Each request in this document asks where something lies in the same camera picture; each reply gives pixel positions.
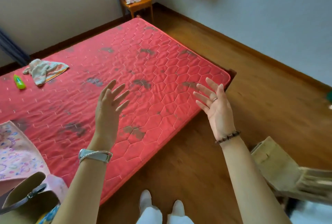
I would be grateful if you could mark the person's right hand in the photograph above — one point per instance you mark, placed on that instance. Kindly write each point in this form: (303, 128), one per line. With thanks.
(220, 117)

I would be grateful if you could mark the person's left hand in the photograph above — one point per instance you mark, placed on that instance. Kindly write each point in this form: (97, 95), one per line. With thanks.
(106, 120)

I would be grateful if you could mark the person's left middle finger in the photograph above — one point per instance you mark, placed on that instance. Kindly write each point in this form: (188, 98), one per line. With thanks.
(119, 90)

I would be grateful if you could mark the person's right little finger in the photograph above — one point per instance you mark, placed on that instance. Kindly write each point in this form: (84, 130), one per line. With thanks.
(201, 105)

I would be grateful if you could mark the person's right middle finger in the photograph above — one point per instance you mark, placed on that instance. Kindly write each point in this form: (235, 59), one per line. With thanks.
(205, 91)

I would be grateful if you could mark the person's right thumb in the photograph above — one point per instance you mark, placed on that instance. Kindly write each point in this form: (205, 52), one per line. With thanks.
(222, 93)

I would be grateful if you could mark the person's left little finger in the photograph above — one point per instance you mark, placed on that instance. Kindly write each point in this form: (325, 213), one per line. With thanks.
(123, 106)

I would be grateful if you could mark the person's left forearm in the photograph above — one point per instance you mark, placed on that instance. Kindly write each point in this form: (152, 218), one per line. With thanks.
(77, 187)

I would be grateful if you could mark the person's right forearm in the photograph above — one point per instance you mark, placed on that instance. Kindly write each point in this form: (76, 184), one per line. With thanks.
(249, 179)

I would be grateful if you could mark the red quilted mattress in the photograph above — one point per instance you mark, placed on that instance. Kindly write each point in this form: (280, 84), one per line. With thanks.
(145, 81)

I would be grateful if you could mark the white towel with orange edge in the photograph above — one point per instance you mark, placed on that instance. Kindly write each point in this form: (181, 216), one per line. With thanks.
(44, 69)

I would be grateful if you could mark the flattened cardboard box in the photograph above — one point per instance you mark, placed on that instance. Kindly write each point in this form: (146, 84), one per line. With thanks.
(275, 163)
(315, 185)

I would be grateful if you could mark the white slipper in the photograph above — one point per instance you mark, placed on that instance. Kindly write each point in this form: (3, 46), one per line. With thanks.
(178, 207)
(145, 199)

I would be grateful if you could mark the green plastic bottle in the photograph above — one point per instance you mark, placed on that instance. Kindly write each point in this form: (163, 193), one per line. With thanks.
(19, 82)

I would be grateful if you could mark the blue curtain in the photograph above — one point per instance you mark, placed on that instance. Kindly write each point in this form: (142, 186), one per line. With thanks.
(14, 47)

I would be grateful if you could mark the person's left leg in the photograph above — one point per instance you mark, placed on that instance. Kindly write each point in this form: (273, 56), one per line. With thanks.
(150, 216)

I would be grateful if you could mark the person's leg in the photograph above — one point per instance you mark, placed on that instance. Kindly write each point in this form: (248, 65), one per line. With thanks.
(180, 218)
(150, 216)

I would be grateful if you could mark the pink patterned blanket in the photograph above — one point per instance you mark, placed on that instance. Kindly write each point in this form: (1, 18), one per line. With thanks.
(18, 151)

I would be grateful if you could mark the person's right leg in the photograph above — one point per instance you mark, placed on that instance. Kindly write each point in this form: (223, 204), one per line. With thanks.
(180, 218)

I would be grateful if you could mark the blue floral cloth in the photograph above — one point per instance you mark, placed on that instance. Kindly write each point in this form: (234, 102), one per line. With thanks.
(50, 214)

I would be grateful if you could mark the beige handbag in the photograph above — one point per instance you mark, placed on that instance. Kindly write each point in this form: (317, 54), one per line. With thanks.
(28, 200)

